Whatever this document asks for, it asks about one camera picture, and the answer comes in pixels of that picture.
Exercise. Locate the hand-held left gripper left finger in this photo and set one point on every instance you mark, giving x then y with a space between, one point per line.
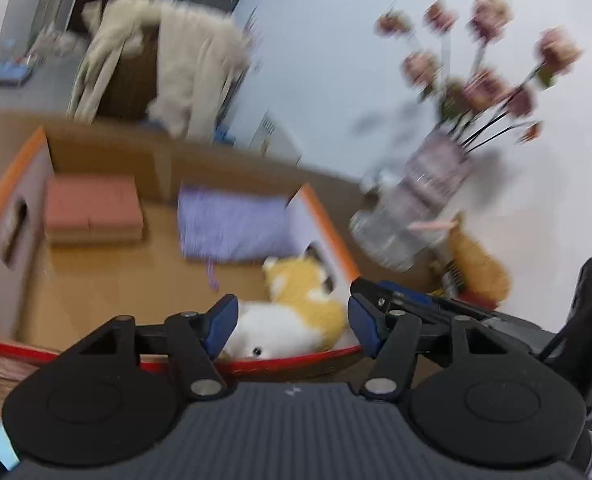
223 322

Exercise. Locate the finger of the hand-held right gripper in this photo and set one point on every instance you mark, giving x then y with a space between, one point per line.
406 294

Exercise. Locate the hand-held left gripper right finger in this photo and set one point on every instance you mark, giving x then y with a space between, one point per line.
363 325

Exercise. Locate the yellow white fox plush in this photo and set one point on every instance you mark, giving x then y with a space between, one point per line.
301 305

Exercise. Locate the red orange cardboard box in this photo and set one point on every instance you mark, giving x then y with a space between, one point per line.
106 280

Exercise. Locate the orange brown plush toy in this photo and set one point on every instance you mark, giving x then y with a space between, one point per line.
478 265

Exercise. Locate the clear glass vase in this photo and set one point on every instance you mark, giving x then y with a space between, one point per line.
411 200

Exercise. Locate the purple towel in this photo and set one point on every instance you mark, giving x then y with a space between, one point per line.
231 225

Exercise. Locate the pink folded cloth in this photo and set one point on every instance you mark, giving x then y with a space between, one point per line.
91 205

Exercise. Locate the white box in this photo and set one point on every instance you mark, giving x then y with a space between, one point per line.
276 140

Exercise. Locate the dried pink flower bouquet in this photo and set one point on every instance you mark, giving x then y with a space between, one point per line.
481 85

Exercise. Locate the beige coat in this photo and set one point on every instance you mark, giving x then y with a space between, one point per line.
186 60

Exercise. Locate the small blue item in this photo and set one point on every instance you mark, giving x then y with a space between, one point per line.
13 70

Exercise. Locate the pile of white items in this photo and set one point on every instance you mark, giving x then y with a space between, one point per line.
53 40

